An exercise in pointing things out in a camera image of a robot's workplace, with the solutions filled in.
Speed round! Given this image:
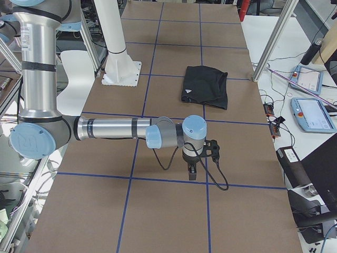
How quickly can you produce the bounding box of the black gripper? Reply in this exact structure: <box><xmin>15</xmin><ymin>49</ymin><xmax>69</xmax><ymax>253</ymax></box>
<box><xmin>182</xmin><ymin>153</ymin><xmax>200</xmax><ymax>180</ymax></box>

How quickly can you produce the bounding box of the black printed t-shirt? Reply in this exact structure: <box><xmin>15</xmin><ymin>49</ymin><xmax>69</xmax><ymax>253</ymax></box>
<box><xmin>181</xmin><ymin>66</ymin><xmax>228</xmax><ymax>110</ymax></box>

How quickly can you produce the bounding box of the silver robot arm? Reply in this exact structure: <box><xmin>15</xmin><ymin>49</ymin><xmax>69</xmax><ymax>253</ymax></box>
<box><xmin>9</xmin><ymin>1</ymin><xmax>207</xmax><ymax>180</ymax></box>

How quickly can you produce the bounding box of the black monitor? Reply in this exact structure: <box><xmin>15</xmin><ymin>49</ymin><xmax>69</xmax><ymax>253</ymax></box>
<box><xmin>301</xmin><ymin>134</ymin><xmax>337</xmax><ymax>211</ymax></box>

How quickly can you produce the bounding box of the near blue teach pendant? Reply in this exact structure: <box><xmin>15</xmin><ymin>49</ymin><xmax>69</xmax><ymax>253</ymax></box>
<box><xmin>290</xmin><ymin>98</ymin><xmax>336</xmax><ymax>134</ymax></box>

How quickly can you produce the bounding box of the blue teach pendant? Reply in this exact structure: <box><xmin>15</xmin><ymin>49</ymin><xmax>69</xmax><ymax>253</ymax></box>
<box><xmin>290</xmin><ymin>65</ymin><xmax>323</xmax><ymax>95</ymax></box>
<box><xmin>290</xmin><ymin>98</ymin><xmax>336</xmax><ymax>134</ymax></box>

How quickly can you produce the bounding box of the far blue teach pendant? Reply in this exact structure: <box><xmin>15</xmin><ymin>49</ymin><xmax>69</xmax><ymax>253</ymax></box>
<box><xmin>290</xmin><ymin>65</ymin><xmax>323</xmax><ymax>95</ymax></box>

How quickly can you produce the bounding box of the white chair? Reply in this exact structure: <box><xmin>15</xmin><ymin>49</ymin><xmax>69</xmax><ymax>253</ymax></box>
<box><xmin>57</xmin><ymin>50</ymin><xmax>95</xmax><ymax>116</ymax></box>

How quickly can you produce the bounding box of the red cylinder object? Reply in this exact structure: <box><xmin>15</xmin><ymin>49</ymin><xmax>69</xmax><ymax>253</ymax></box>
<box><xmin>239</xmin><ymin>0</ymin><xmax>250</xmax><ymax>22</ymax></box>

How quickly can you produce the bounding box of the black water bottle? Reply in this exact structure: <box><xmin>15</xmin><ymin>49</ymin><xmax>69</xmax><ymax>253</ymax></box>
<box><xmin>300</xmin><ymin>38</ymin><xmax>324</xmax><ymax>65</ymax></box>

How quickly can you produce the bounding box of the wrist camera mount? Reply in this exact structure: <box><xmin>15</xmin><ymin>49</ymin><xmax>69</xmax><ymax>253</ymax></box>
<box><xmin>203</xmin><ymin>140</ymin><xmax>220</xmax><ymax>162</ymax></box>

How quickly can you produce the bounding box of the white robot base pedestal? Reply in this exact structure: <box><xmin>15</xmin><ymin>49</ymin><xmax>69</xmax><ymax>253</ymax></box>
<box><xmin>94</xmin><ymin>0</ymin><xmax>142</xmax><ymax>86</ymax></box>

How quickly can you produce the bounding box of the aluminium frame post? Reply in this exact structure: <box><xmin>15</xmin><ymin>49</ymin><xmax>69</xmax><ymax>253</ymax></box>
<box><xmin>252</xmin><ymin>0</ymin><xmax>299</xmax><ymax>82</ymax></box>

